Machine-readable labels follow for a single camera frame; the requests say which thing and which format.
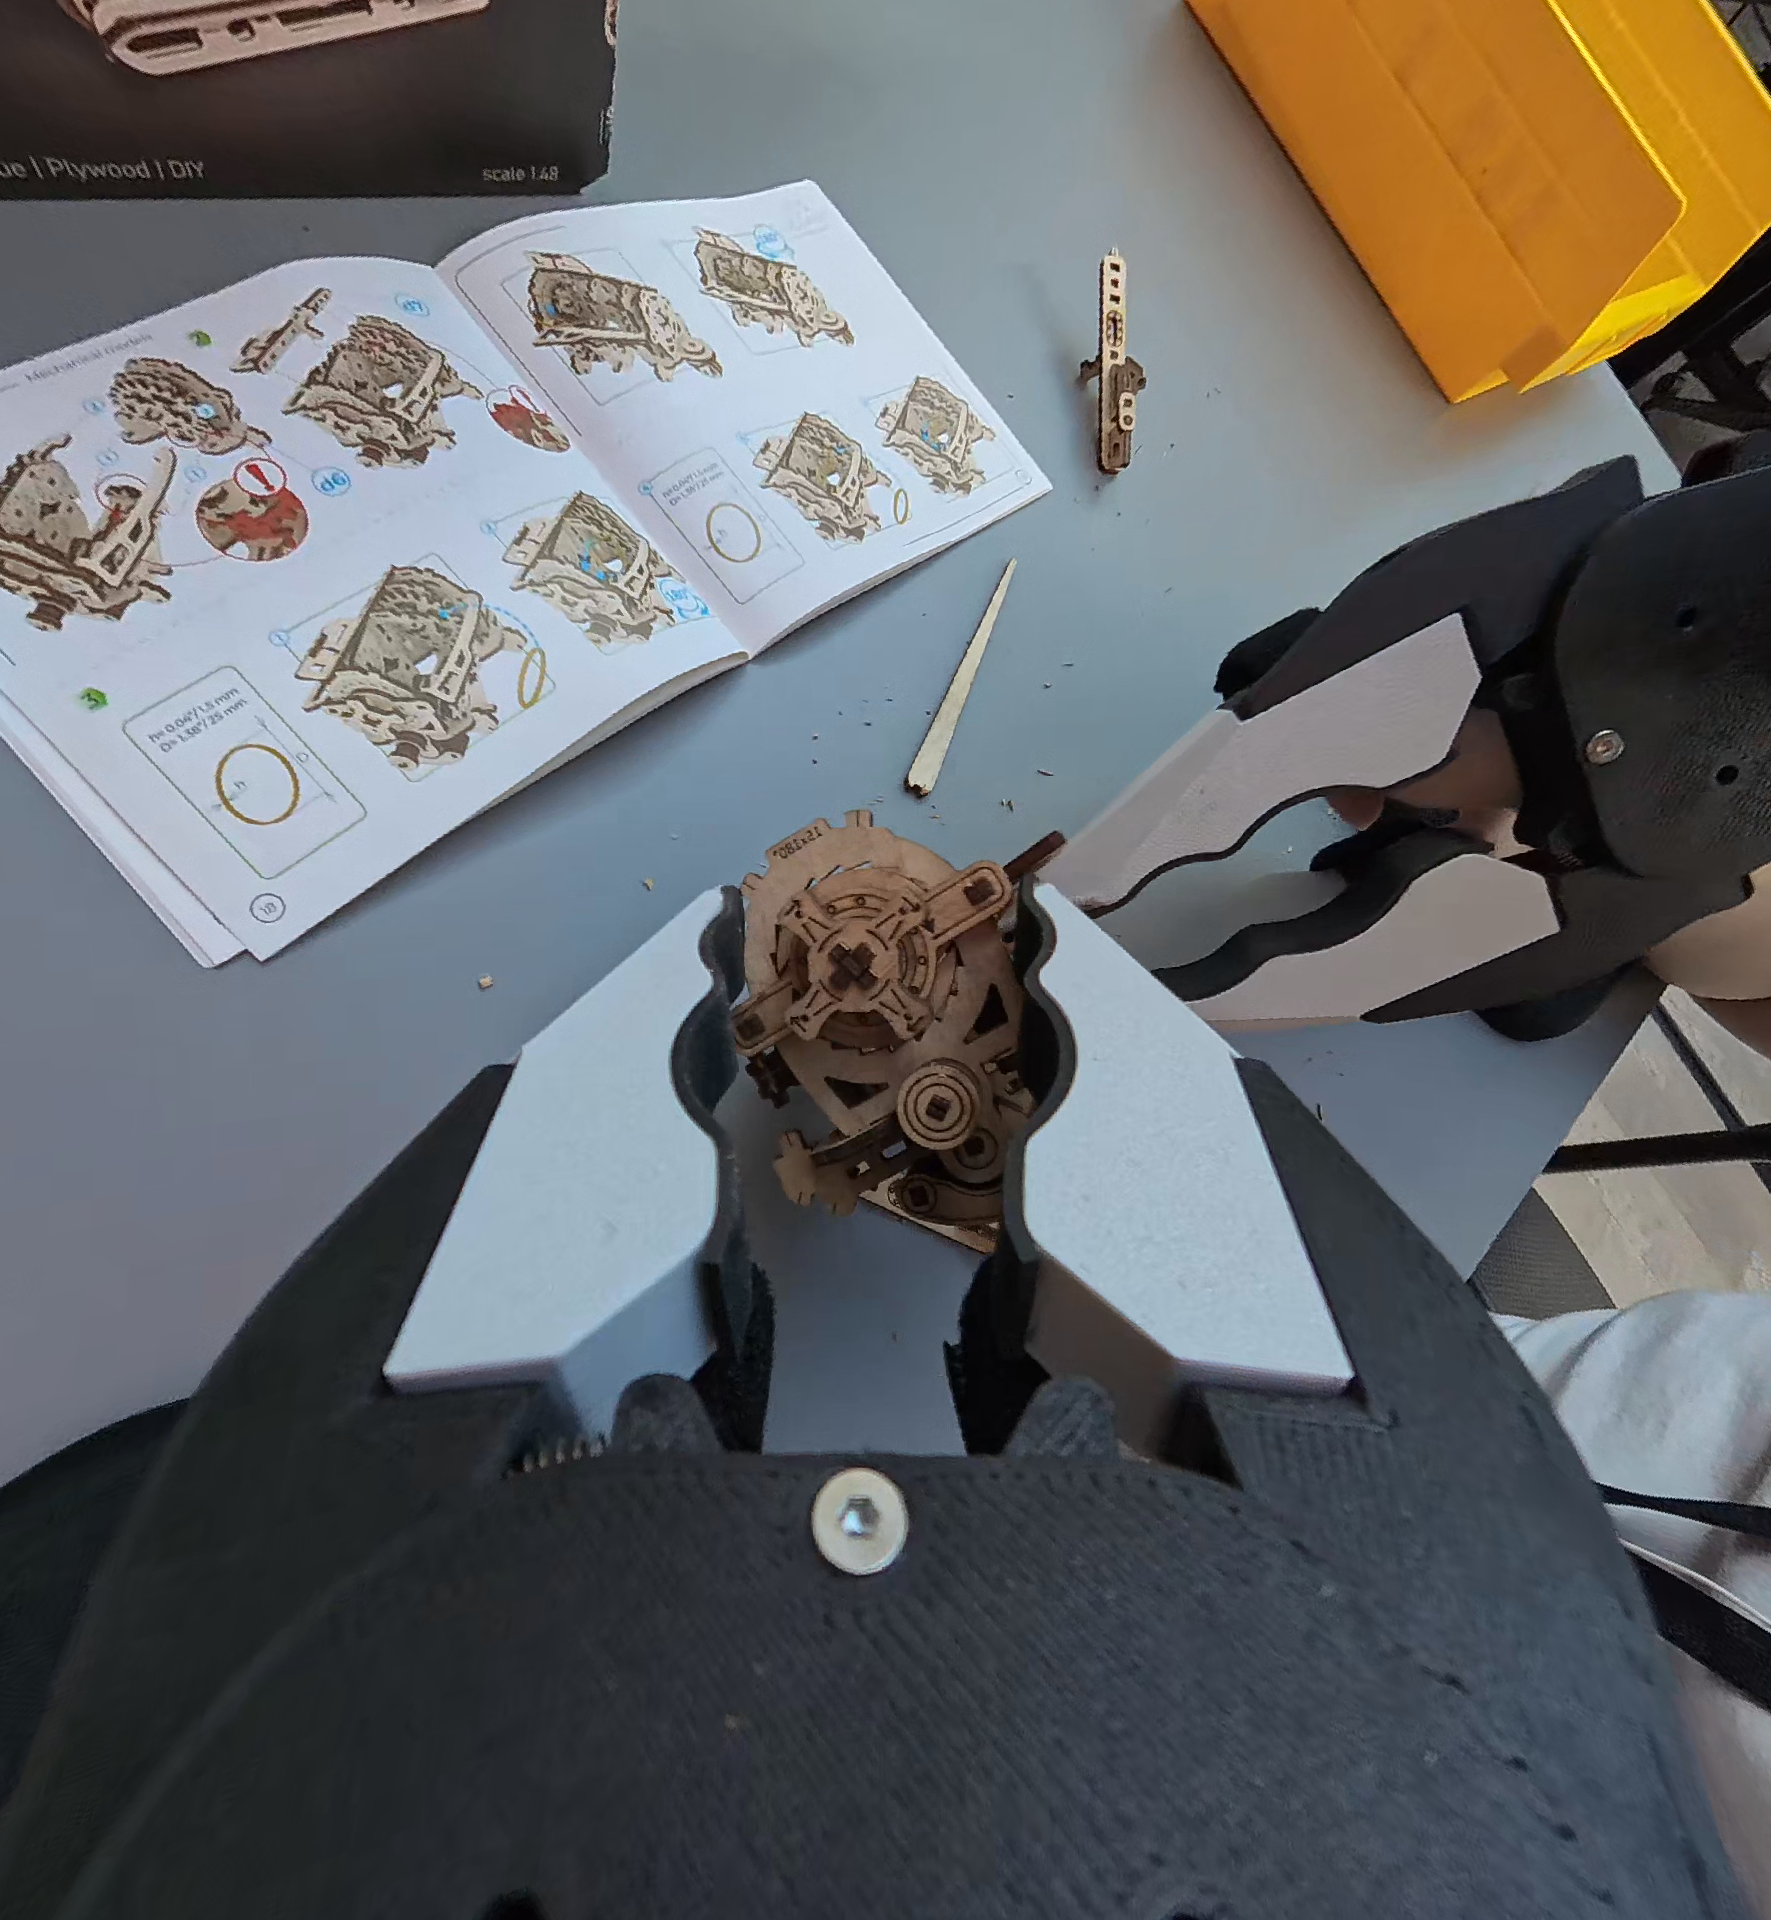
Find small wooden lever part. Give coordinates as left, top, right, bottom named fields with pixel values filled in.
left=1078, top=246, right=1145, bottom=477

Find open instruction booklet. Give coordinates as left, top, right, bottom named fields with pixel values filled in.
left=0, top=179, right=1054, bottom=969

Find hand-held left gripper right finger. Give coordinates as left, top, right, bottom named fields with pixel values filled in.
left=957, top=880, right=1356, bottom=1455

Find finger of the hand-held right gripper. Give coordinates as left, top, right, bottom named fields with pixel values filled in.
left=1153, top=828, right=1627, bottom=1041
left=1047, top=488, right=1583, bottom=920

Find thin wooden stick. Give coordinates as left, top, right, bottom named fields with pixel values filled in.
left=904, top=558, right=1018, bottom=798

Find yellow plastic bin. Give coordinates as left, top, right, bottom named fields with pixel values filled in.
left=1180, top=0, right=1771, bottom=407

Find black model kit box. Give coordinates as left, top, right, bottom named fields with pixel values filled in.
left=0, top=0, right=620, bottom=202

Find person's right hand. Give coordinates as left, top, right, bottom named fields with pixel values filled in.
left=1334, top=702, right=1520, bottom=843

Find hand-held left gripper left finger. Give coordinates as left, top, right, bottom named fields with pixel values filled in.
left=381, top=886, right=767, bottom=1448

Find person's right forearm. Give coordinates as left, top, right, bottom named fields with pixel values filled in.
left=1651, top=841, right=1771, bottom=1118

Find wooden mechanical model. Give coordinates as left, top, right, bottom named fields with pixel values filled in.
left=730, top=811, right=1069, bottom=1216

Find grey desk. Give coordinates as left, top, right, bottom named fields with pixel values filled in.
left=0, top=0, right=1681, bottom=1546

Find black strap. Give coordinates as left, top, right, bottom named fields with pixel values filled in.
left=1598, top=1481, right=1771, bottom=1557
left=1651, top=1588, right=1771, bottom=1726

